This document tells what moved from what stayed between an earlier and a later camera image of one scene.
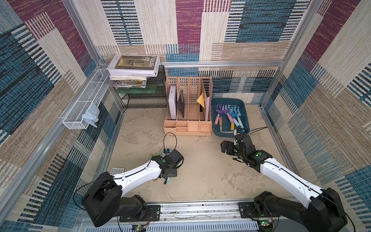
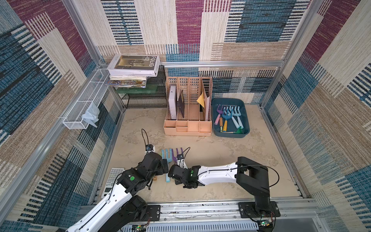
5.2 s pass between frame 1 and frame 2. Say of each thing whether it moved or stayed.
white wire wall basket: stayed
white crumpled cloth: stayed
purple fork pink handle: stayed
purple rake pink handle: moved
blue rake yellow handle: moved
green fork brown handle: stayed
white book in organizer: stayed
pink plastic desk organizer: stayed
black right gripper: moved
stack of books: stayed
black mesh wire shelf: stayed
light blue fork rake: moved
